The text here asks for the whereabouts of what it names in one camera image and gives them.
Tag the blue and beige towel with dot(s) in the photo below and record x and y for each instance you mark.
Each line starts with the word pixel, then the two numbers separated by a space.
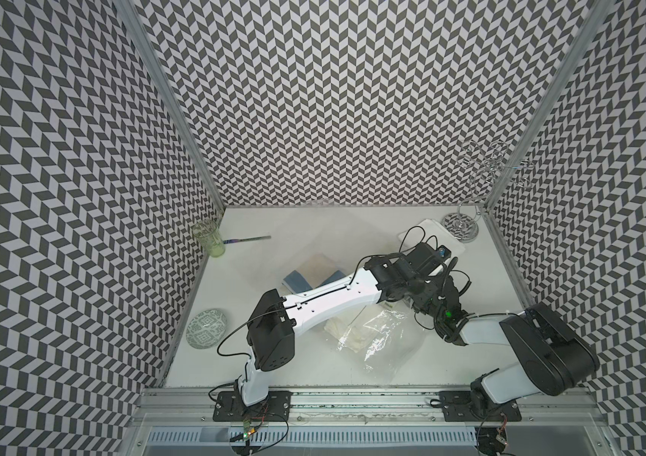
pixel 317 271

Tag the chrome wire mug stand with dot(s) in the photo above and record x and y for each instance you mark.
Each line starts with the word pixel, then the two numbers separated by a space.
pixel 487 162

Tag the purple handled utensil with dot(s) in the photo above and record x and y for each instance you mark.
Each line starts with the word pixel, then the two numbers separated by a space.
pixel 245 239

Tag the white cloth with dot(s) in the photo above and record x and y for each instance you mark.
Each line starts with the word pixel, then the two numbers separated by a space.
pixel 429 228

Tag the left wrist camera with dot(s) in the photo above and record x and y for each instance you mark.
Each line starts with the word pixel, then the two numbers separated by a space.
pixel 444 254

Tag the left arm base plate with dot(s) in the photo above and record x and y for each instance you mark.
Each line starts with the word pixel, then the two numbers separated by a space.
pixel 230 408

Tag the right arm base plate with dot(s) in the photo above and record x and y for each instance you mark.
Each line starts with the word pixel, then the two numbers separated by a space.
pixel 471 406

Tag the green glass cup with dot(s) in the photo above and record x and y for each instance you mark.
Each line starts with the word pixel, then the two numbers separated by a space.
pixel 206 233

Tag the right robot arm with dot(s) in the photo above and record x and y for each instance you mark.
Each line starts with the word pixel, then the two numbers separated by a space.
pixel 550 357

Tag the clear plastic vacuum bag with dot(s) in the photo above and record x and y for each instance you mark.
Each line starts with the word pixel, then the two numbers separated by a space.
pixel 384 344

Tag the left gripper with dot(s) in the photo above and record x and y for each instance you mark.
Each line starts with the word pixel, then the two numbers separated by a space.
pixel 414 296

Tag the aluminium front rail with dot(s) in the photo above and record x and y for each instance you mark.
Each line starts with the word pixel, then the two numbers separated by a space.
pixel 369 406

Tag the patterned plate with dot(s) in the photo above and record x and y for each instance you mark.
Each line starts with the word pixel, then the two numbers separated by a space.
pixel 206 329

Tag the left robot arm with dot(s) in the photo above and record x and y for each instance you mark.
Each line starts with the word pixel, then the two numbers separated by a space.
pixel 278 321

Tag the white towel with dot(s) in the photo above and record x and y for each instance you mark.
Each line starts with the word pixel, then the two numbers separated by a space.
pixel 353 330

